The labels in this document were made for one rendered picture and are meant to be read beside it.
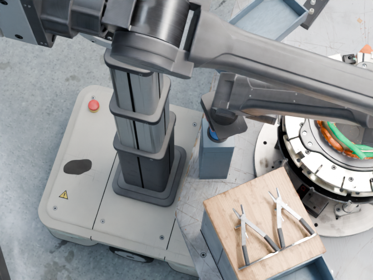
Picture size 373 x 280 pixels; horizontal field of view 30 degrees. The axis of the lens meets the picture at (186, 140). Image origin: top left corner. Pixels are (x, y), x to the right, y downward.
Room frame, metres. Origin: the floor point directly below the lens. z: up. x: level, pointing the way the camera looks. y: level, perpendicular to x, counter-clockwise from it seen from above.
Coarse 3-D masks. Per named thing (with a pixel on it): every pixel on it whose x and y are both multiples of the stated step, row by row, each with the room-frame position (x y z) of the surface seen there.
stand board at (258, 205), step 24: (240, 192) 0.39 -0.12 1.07; (264, 192) 0.39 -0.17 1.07; (288, 192) 0.39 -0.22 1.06; (216, 216) 0.33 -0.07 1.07; (264, 216) 0.34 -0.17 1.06; (288, 216) 0.34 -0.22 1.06; (240, 240) 0.29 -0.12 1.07; (264, 240) 0.29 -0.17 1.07; (288, 240) 0.29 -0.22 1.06; (312, 240) 0.29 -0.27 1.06; (240, 264) 0.24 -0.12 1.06; (264, 264) 0.24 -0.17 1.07; (288, 264) 0.24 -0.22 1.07
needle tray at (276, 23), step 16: (256, 0) 0.86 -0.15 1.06; (272, 0) 0.88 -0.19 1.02; (288, 0) 0.87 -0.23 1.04; (240, 16) 0.82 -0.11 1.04; (256, 16) 0.83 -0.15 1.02; (272, 16) 0.83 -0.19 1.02; (288, 16) 0.84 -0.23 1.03; (304, 16) 0.82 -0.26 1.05; (256, 32) 0.79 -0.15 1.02; (272, 32) 0.79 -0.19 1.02; (288, 32) 0.78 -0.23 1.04
